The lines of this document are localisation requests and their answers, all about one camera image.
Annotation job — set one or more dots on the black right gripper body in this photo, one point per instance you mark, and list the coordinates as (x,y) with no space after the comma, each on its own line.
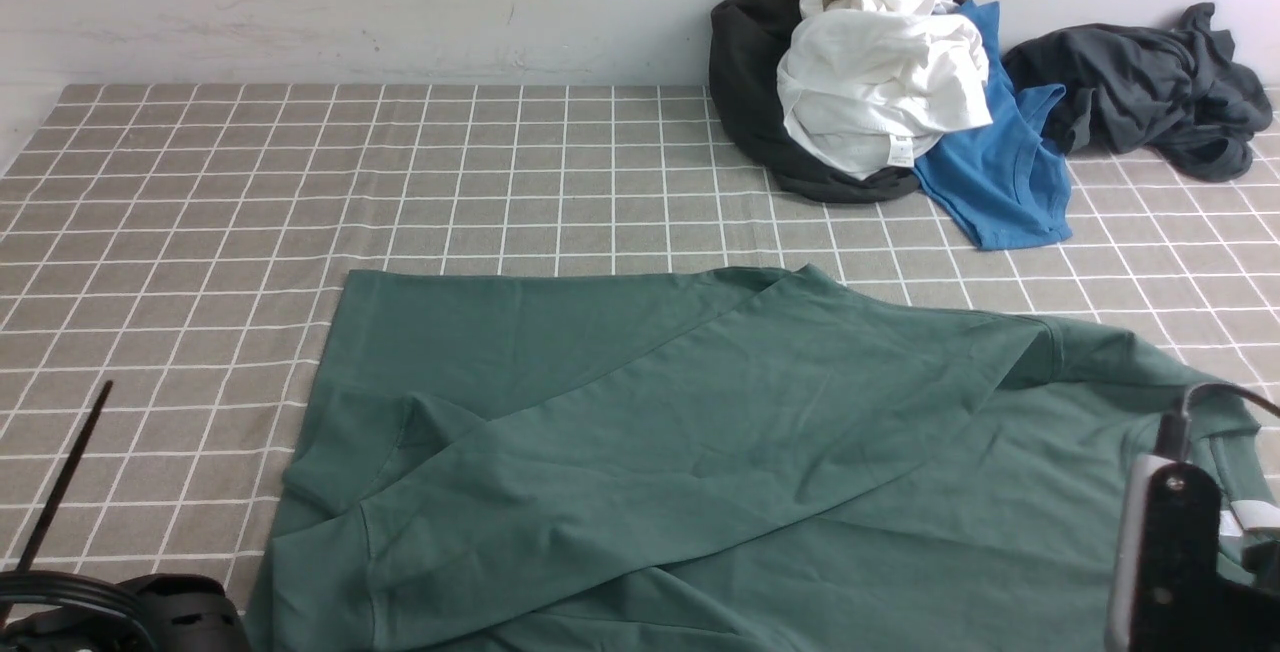
(1209,612)

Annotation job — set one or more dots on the green long-sleeve top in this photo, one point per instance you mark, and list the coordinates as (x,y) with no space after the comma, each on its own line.
(748,459)

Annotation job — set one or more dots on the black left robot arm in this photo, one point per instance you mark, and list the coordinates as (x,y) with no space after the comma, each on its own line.
(45,610)

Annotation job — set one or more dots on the blue t-shirt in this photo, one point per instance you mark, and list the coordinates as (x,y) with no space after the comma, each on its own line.
(1004,184)

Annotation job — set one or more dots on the dark grey crumpled garment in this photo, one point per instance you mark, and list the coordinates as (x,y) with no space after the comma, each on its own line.
(1178,91)

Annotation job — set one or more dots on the white crumpled shirt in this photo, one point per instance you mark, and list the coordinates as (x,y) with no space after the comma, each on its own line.
(869,84)

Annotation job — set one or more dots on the black garment in pile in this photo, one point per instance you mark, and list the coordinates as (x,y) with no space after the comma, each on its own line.
(749,38)

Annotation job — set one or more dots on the grey checked tablecloth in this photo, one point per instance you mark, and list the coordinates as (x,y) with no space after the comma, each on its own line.
(188,242)

